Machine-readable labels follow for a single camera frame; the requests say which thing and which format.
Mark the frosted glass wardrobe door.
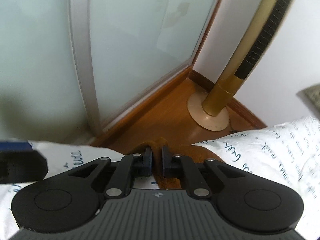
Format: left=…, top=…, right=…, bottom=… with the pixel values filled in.
left=1, top=0, right=217, bottom=142

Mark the gold tower fan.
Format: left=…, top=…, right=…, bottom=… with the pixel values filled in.
left=188, top=0, right=293, bottom=131

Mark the olive upholstered headboard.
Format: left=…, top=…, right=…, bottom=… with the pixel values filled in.
left=296, top=83, right=320, bottom=112

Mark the brown knit sweater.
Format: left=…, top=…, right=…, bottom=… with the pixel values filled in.
left=130, top=138, right=222, bottom=190

